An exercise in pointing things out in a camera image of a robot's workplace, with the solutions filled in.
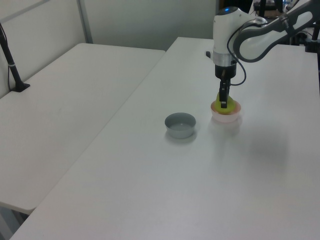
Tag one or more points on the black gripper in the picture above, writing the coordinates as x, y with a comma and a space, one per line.
225, 71

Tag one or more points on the green pear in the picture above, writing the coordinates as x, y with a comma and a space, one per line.
231, 106

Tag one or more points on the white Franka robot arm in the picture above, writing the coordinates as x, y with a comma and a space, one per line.
250, 37

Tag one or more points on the pink plastic bowl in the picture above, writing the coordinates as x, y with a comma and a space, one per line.
226, 118

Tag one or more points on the grey plastic bowl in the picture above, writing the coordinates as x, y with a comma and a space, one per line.
180, 130

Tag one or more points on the small black table object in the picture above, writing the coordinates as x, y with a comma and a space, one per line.
208, 53

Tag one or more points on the dark background equipment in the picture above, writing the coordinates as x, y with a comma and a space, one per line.
270, 6

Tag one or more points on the black clamp stand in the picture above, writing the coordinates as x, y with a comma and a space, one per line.
313, 42

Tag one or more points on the white side table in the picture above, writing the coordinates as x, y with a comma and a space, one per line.
67, 105

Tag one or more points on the grey partition post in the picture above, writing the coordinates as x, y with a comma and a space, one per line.
85, 22

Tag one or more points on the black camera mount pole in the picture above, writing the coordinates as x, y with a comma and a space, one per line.
11, 65

